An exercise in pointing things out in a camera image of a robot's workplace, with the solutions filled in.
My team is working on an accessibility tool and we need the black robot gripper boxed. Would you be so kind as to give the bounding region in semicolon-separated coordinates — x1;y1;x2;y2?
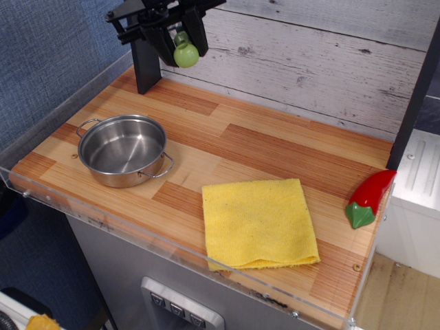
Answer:
105;0;225;67

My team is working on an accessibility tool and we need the green handled grey spatula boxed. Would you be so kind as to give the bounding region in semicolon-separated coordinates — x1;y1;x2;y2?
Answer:
173;31;199;68

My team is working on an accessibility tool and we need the yellow cloth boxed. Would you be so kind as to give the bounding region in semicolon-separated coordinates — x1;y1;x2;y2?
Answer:
202;179;320;272

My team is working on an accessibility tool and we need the stainless steel pot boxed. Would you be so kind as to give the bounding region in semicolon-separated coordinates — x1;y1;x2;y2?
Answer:
76;114;175;188

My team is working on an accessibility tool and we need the clear acrylic front guard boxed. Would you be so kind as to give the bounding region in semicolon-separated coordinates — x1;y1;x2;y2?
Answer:
1;169;357;329

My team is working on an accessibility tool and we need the red toy chili pepper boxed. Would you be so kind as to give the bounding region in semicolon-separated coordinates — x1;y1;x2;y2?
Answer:
345;170;397;229

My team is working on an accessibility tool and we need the silver dispenser button panel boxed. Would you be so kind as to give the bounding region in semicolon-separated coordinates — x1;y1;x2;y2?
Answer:
141;276;226;329

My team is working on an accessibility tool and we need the yellow object bottom left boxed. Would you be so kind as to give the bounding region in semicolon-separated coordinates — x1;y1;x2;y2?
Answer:
25;314;61;330

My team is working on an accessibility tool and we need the dark grey left post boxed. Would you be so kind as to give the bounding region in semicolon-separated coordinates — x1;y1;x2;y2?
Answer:
131;39;162;94

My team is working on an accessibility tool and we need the dark grey post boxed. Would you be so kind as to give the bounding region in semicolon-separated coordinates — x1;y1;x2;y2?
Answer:
386;21;439;171
131;39;162;94

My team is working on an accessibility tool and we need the dark grey right post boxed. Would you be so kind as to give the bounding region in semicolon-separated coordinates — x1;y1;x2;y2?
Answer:
386;21;439;171

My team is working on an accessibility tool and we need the white aluminium side rail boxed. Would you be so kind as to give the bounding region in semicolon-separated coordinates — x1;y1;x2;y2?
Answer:
392;129;439;211

